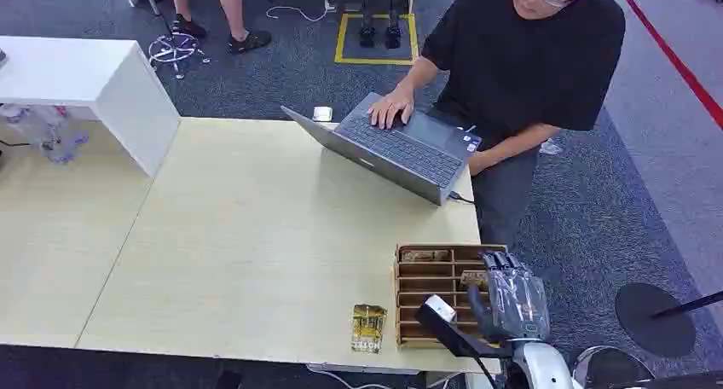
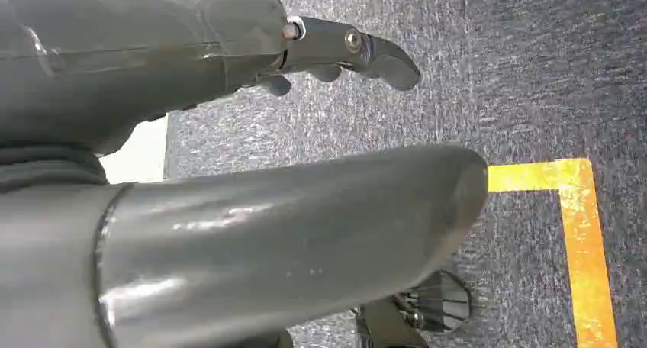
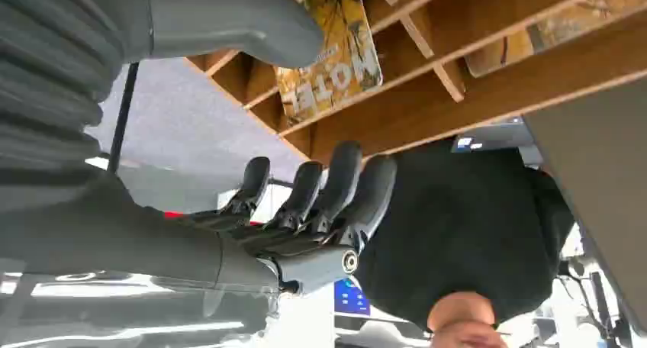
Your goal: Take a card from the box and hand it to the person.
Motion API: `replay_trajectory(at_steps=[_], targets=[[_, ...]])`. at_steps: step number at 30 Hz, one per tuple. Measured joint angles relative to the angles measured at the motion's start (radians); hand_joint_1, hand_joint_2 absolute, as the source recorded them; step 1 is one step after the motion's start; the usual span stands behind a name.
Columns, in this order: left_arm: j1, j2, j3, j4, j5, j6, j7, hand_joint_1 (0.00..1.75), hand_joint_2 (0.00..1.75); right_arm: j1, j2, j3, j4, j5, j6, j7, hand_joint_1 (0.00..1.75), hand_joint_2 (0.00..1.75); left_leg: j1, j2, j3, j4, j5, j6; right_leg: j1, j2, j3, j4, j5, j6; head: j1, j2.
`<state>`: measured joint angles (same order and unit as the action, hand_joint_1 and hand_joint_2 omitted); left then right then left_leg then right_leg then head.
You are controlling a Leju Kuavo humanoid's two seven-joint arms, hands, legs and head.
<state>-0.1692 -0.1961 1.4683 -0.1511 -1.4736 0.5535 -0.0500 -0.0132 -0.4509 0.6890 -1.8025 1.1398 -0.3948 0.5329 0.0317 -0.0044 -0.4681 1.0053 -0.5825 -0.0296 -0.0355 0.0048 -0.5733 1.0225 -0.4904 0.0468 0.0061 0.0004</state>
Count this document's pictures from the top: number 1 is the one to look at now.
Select person's right hand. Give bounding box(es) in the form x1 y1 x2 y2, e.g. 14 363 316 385
367 83 417 131

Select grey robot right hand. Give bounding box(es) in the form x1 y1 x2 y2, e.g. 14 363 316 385
467 250 552 342

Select grey laptop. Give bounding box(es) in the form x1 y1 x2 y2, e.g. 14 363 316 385
281 91 483 207

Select brown gold hotel card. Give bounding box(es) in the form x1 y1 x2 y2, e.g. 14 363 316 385
460 270 490 292

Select yellow tape square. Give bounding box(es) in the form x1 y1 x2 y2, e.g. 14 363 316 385
333 12 421 67

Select wooden card box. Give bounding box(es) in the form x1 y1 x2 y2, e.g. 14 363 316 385
393 243 508 351

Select black robot legs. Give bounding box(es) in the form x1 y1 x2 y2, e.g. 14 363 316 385
357 0 410 50

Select brown card lying flat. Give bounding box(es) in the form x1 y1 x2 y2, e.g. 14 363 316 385
401 250 451 264

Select black chrome-rimmed round base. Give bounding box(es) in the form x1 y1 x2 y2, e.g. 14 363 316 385
571 345 656 389

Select black round stand base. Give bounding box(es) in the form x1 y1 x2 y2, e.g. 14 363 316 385
614 282 697 360

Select person at laptop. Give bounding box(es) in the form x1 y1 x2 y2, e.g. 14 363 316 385
367 0 627 252

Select yellow gold hotel card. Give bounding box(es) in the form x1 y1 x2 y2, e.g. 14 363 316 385
350 304 389 356

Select black stand pole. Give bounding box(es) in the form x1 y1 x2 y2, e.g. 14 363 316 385
649 289 723 320

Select standing person's legs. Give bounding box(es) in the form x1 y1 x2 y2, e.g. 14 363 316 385
168 0 274 55

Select chrome chair base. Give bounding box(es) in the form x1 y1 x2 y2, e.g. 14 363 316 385
147 32 211 81

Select white desk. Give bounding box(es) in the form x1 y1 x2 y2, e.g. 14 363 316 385
0 35 182 177

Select clear plastic bag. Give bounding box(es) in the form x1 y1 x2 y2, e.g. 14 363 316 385
0 104 90 165

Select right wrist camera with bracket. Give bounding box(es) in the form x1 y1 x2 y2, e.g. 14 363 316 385
414 294 512 360

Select white floor cable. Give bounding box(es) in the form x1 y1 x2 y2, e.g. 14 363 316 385
265 0 338 24

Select white cable under table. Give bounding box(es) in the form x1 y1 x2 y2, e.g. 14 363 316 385
304 363 466 389

